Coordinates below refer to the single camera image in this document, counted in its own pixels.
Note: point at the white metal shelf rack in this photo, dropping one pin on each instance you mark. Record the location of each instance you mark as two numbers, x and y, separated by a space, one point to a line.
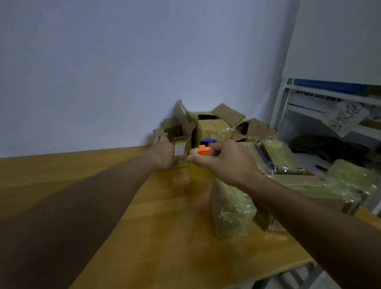
327 44

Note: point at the person's left forearm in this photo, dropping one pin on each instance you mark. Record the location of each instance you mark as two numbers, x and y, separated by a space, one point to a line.
74 214

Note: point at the black bag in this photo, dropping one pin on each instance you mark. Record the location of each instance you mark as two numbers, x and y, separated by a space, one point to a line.
327 147

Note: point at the taped box with blue stripe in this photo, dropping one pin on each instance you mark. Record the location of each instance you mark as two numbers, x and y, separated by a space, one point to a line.
256 154

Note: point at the person's right hand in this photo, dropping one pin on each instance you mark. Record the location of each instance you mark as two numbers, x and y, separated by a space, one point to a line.
232 163

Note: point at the orange dispenser with yellow tape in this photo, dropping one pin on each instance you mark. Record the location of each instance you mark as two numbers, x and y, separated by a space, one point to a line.
204 150

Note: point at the small box with 031 label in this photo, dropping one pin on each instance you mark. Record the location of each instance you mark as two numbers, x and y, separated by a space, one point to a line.
230 211

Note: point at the handwritten paper sign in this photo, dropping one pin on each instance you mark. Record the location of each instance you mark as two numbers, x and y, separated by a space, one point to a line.
345 117

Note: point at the grey metal leg frame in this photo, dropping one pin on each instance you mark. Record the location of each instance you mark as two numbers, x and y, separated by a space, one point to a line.
309 274

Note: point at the person's right forearm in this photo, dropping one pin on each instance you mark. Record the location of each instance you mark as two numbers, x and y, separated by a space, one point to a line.
321 232

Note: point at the white box blue stripe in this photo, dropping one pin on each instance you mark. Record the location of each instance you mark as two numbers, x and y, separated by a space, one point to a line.
315 92

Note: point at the row of cardboard boxes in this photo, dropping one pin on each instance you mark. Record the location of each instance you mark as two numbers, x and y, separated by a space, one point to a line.
226 114

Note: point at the yellow wooden table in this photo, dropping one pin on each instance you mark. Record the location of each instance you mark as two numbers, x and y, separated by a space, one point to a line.
163 238

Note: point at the taped box with label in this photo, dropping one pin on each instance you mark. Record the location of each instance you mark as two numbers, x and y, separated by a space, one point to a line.
183 149

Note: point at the person's left hand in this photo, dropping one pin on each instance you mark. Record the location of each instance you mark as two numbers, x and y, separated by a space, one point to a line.
162 154

